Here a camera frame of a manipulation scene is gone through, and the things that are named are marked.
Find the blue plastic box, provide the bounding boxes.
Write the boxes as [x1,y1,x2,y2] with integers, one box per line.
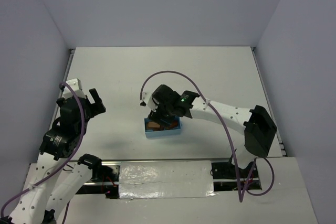
[144,117,182,139]

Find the light wood rectangular block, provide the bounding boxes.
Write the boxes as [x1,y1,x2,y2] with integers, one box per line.
[145,121,161,131]

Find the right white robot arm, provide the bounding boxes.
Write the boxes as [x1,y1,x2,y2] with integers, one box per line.
[140,84,277,179]

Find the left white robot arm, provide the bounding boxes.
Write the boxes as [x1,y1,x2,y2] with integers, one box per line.
[1,84,106,223]

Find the orange arch block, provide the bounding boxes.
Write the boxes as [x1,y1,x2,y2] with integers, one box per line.
[165,120,180,130]

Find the silver tape sheet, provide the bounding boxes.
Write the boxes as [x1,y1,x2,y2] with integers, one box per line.
[119,161,215,199]

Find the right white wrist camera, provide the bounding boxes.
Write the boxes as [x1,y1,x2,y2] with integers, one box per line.
[140,91,158,112]

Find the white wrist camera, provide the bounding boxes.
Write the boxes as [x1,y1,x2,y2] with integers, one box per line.
[62,78,85,99]
[140,91,158,112]

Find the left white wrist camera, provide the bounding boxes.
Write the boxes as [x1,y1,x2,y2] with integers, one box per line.
[62,78,85,99]

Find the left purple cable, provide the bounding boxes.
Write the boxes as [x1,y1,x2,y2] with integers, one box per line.
[0,81,87,224]

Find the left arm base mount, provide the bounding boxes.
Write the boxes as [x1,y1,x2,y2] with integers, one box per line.
[92,165,120,199]

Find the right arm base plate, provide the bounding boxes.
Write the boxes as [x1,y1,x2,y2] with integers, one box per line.
[211,162,253,179]

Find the aluminium mounting rail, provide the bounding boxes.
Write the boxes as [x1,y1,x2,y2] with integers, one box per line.
[65,157,263,183]

